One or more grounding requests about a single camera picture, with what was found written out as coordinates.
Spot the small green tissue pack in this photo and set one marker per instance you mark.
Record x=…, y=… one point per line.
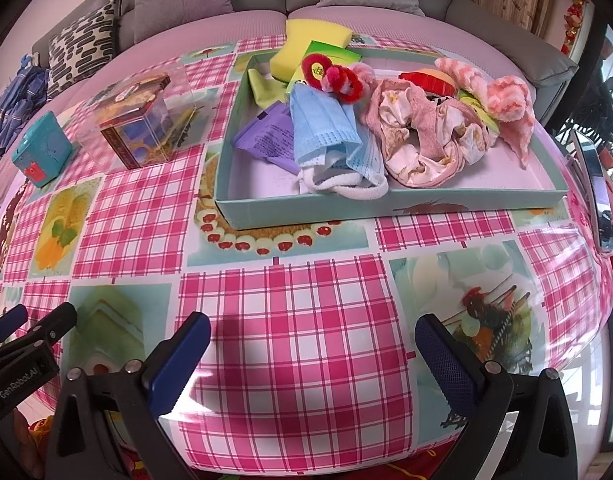
x=339, y=55

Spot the pink fluffy sock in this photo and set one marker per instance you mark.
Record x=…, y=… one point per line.
x=506, y=100

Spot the blue plaid cloth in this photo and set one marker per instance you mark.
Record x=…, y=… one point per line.
x=16, y=105

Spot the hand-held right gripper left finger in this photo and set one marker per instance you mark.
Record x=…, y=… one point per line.
x=179, y=360

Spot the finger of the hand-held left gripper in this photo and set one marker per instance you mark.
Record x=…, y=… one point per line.
x=9, y=322
x=54, y=327

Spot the teal cardboard tray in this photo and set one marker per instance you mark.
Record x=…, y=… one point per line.
x=296, y=207

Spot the large green tissue pack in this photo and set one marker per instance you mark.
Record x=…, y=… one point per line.
x=479, y=107

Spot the red hanging decoration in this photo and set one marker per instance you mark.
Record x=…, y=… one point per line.
x=575, y=25

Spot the purple packet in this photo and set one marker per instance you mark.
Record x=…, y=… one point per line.
x=266, y=135

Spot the clear plastic box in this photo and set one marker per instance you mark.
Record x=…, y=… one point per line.
x=186, y=105

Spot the orange hair clip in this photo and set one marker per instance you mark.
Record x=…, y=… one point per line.
x=429, y=80

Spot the decorated tin box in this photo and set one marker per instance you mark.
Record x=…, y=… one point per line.
x=136, y=125

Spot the yellow-green cloth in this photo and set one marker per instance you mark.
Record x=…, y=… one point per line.
x=269, y=87

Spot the pink fuzzy scrunchie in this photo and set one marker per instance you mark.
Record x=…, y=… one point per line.
x=351, y=82

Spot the pink satin scrunchie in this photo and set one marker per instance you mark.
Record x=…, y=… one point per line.
x=426, y=145

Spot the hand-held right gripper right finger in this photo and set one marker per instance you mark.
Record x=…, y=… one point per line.
x=444, y=360

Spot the yellow sponge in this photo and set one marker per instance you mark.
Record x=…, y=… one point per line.
x=299, y=42

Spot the teal plastic box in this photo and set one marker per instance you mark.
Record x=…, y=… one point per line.
x=44, y=147

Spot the black patterned pillow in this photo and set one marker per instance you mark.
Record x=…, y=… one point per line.
x=84, y=45

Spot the blue face mask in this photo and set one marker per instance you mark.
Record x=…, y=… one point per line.
x=331, y=130

